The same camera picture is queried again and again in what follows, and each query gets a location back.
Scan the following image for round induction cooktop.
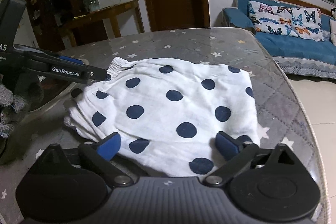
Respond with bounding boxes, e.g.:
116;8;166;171
13;74;76;124

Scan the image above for glass kettle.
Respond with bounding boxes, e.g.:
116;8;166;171
83;0;100;12

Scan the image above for butterfly print pillow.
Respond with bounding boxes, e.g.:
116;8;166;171
248;1;323;42

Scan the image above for white navy polka-dot shorts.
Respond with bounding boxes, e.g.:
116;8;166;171
64;57;260;178

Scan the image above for wooden side table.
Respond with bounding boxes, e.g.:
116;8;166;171
60;0;146;48

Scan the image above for grey gloved left hand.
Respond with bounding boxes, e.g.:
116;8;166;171
1;73;34;139

